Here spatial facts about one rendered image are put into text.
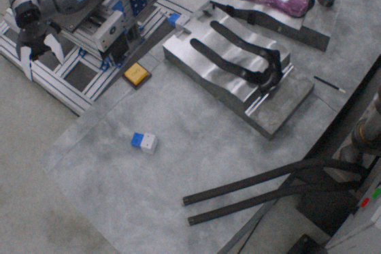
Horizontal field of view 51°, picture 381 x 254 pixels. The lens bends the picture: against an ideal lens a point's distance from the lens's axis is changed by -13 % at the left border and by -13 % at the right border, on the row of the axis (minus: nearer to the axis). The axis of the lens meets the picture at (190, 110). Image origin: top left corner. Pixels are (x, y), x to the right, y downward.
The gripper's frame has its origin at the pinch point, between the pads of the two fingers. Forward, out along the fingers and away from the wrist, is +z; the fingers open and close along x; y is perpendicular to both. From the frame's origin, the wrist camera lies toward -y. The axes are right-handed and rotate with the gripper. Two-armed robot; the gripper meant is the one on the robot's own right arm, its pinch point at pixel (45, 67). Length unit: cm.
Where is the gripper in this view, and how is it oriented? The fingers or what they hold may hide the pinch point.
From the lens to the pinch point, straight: 96.8
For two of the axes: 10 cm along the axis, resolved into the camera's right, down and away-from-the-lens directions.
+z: 4.8, 7.8, -4.0
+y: -0.5, 4.8, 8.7
